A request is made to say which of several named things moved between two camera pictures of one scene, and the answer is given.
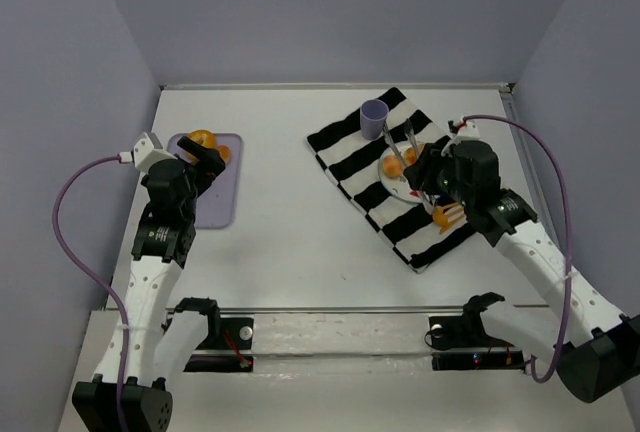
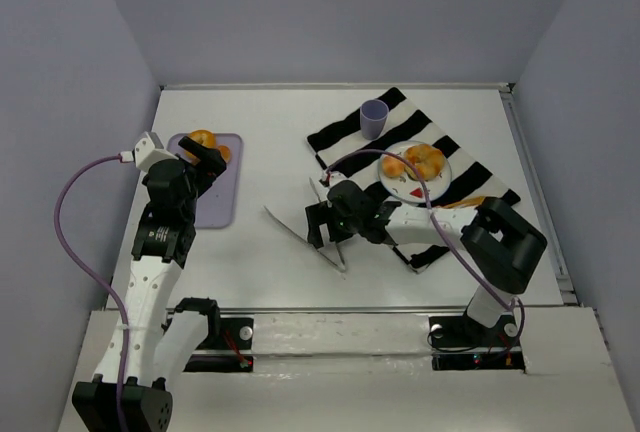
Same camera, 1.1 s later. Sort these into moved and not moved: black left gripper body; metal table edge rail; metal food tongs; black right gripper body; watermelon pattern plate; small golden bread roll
Moved: black right gripper body; metal food tongs
Not moved: small golden bread roll; metal table edge rail; black left gripper body; watermelon pattern plate
